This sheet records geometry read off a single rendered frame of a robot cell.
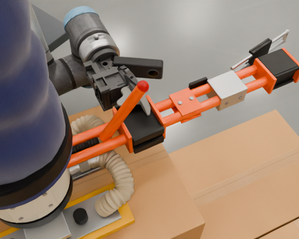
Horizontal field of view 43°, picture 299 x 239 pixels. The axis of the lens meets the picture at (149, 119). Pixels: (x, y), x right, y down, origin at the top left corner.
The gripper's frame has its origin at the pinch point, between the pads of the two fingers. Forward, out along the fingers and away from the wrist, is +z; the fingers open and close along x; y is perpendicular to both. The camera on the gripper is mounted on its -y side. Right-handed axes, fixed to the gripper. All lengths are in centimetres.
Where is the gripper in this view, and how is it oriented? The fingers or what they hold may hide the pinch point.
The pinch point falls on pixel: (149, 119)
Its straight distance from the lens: 79.8
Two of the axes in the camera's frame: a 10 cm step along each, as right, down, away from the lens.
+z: 4.5, 7.4, -5.1
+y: -8.9, 3.6, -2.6
